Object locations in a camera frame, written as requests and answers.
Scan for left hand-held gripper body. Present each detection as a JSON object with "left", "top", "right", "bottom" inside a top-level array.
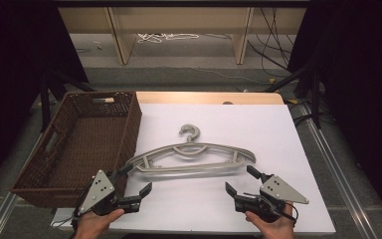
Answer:
[{"left": 75, "top": 169, "right": 142, "bottom": 217}]

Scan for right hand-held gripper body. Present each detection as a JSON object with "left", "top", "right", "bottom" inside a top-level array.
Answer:
[{"left": 234, "top": 174, "right": 310, "bottom": 224}]

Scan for brown wicker basket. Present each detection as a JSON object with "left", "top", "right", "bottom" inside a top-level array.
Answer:
[{"left": 10, "top": 91, "right": 143, "bottom": 208}]

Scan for person's left hand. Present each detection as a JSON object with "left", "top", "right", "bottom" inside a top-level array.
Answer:
[{"left": 74, "top": 207, "right": 126, "bottom": 239}]

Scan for person's right hand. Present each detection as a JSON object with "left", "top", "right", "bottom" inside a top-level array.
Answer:
[{"left": 245, "top": 202, "right": 296, "bottom": 239}]

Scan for white table sheet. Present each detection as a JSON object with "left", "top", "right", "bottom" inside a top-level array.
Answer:
[{"left": 50, "top": 103, "right": 336, "bottom": 235}]

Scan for dark curtain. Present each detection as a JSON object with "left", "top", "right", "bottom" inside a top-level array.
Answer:
[
  {"left": 0, "top": 0, "right": 90, "bottom": 198},
  {"left": 287, "top": 0, "right": 382, "bottom": 232}
]

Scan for light wooden desk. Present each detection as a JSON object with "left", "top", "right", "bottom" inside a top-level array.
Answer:
[{"left": 58, "top": 6, "right": 307, "bottom": 66}]

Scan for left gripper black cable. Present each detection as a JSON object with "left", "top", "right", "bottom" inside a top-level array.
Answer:
[{"left": 71, "top": 185, "right": 93, "bottom": 230}]

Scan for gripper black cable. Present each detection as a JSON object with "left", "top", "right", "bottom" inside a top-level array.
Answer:
[
  {"left": 71, "top": 185, "right": 93, "bottom": 230},
  {"left": 243, "top": 191, "right": 299, "bottom": 224}
]

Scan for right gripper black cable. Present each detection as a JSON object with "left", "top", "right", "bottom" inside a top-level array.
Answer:
[{"left": 243, "top": 191, "right": 299, "bottom": 224}]

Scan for metal floor rail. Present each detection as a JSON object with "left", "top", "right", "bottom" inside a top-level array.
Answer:
[
  {"left": 0, "top": 132, "right": 45, "bottom": 239},
  {"left": 296, "top": 102, "right": 381, "bottom": 239}
]

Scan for thin white floor cable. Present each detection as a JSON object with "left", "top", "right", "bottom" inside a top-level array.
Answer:
[{"left": 190, "top": 67, "right": 271, "bottom": 86}]

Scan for black hanging cables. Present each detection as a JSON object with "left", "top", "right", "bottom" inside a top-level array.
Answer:
[{"left": 247, "top": 6, "right": 296, "bottom": 78}]

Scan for white coiled floor cable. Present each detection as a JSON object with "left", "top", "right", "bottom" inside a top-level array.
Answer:
[{"left": 136, "top": 32, "right": 201, "bottom": 45}]

